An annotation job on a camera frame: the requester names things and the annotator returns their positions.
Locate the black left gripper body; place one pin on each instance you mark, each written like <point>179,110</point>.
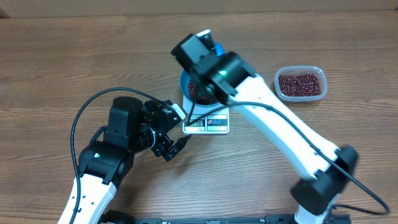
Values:
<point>161,143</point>

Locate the blue plastic scoop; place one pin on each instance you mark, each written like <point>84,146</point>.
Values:
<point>219,50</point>

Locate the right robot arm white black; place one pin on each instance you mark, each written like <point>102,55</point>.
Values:
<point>323,167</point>

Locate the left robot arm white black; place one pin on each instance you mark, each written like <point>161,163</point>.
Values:
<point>133,126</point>

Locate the white digital kitchen scale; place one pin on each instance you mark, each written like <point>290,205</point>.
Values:
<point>214,123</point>

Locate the red beans in bowl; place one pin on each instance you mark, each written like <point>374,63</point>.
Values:
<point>200,99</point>

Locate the teal metal bowl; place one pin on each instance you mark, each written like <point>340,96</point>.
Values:
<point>184,80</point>

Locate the clear plastic food container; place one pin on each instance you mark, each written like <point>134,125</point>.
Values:
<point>301,70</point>

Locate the red adzuki beans in container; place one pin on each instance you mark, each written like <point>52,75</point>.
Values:
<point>300,85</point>

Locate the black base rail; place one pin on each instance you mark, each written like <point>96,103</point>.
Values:
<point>217,220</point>

